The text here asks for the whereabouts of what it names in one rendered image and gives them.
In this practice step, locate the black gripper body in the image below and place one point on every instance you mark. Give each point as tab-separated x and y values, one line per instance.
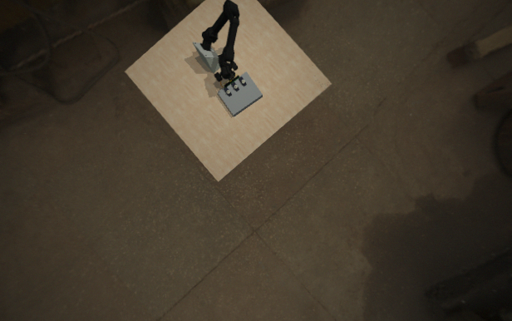
219	76

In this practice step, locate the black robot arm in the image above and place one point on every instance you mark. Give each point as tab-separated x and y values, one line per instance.
230	13

